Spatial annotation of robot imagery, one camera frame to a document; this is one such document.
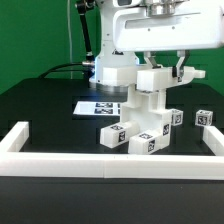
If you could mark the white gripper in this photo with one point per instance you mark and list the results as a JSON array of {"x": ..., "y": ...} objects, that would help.
[{"x": 196, "y": 24}]

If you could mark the white chair back frame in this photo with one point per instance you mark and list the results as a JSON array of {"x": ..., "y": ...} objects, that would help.
[{"x": 147, "y": 86}]

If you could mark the white chair seat block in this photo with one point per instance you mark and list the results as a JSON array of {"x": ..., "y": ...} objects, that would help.
[{"x": 145, "y": 116}]

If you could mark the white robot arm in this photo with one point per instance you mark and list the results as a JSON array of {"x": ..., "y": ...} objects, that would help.
[{"x": 109, "y": 56}]

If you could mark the white tagged cube near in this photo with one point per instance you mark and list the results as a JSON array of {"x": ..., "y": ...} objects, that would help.
[{"x": 177, "y": 117}]

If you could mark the white tagged cube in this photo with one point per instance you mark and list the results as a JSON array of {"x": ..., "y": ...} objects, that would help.
[
  {"x": 177, "y": 117},
  {"x": 203, "y": 118}
]

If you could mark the white tagged cube far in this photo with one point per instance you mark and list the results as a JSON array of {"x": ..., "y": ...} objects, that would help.
[{"x": 203, "y": 118}]

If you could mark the white tag marker sheet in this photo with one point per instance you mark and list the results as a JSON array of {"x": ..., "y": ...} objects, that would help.
[{"x": 90, "y": 108}]

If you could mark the white U-shaped fence frame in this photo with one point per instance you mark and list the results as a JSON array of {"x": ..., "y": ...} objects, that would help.
[{"x": 15, "y": 162}]

